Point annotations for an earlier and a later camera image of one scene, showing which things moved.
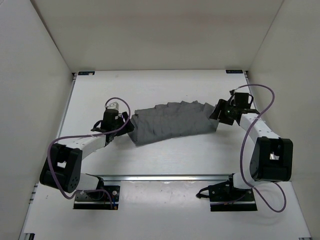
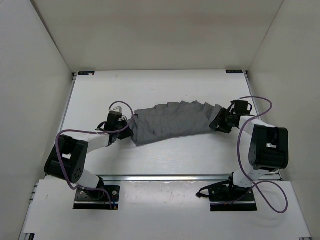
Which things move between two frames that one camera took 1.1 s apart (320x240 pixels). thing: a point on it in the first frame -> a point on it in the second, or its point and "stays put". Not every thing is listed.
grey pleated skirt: [172, 119] stays put
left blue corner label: [86, 73] stays put
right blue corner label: [234, 71] stays put
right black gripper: [218, 113] -> [218, 123]
